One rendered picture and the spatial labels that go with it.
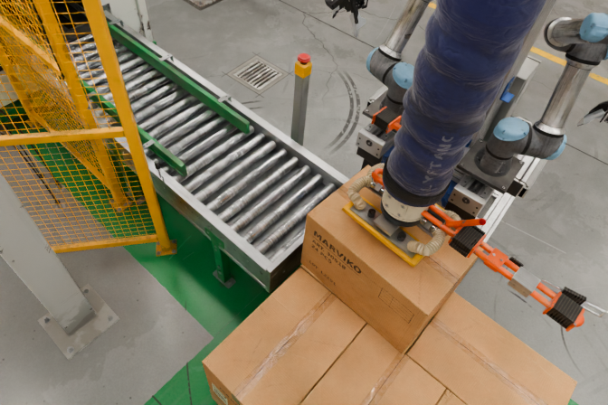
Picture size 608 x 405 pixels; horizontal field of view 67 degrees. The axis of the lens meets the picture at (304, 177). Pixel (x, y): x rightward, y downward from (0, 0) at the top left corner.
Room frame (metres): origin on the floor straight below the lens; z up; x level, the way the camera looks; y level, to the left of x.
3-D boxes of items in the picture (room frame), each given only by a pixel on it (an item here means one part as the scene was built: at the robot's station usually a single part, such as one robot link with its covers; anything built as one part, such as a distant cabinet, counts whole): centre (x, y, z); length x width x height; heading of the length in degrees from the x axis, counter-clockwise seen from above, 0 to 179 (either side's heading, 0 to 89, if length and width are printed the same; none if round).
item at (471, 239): (0.89, -0.57, 1.18); 0.10 x 0.08 x 0.06; 141
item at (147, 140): (1.96, 1.29, 0.60); 1.60 x 0.10 x 0.09; 53
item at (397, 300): (1.05, -0.39, 0.74); 0.60 x 0.40 x 0.40; 51
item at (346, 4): (1.60, -0.11, 1.63); 0.09 x 0.08 x 0.12; 130
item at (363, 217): (0.97, -0.32, 1.07); 0.34 x 0.10 x 0.05; 51
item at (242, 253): (1.70, 1.04, 0.50); 2.31 x 0.05 x 0.19; 53
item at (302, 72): (2.01, 0.07, 0.50); 0.07 x 0.07 x 1.00; 53
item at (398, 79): (1.67, -0.39, 1.20); 0.13 x 0.12 x 0.14; 40
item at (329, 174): (2.22, 0.65, 0.50); 2.31 x 0.05 x 0.19; 53
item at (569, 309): (0.66, -0.84, 1.18); 0.08 x 0.07 x 0.05; 51
